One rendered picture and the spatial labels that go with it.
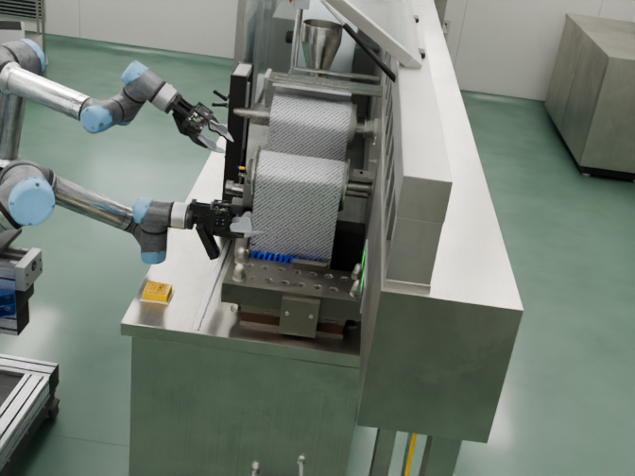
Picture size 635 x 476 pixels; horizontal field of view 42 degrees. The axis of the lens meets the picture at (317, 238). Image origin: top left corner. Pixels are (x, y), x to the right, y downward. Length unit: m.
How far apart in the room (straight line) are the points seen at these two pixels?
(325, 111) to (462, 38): 5.47
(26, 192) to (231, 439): 0.89
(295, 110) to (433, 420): 1.18
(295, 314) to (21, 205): 0.75
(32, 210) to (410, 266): 1.11
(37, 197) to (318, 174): 0.74
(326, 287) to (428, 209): 0.90
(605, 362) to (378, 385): 2.77
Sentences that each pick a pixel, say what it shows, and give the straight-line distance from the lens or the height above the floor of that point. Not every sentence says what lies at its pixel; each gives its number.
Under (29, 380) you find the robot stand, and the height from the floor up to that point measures 0.23.
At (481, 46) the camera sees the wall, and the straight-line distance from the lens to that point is 7.90.
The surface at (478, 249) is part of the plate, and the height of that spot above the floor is 1.44.
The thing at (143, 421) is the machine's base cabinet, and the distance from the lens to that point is 2.45.
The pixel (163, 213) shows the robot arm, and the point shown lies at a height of 1.13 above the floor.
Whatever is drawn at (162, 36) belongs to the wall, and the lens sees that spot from 8.09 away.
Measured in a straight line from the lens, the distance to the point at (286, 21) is 3.20.
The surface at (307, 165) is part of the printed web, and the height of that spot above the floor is 1.30.
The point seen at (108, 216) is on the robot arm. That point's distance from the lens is 2.44.
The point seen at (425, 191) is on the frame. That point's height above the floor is 1.63.
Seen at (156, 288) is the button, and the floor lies 0.92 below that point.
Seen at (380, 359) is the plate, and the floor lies 1.30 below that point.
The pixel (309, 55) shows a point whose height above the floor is 1.43.
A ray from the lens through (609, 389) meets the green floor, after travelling 4.05.
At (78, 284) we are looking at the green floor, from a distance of 4.19.
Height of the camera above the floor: 2.15
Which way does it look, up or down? 27 degrees down
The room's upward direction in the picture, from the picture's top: 8 degrees clockwise
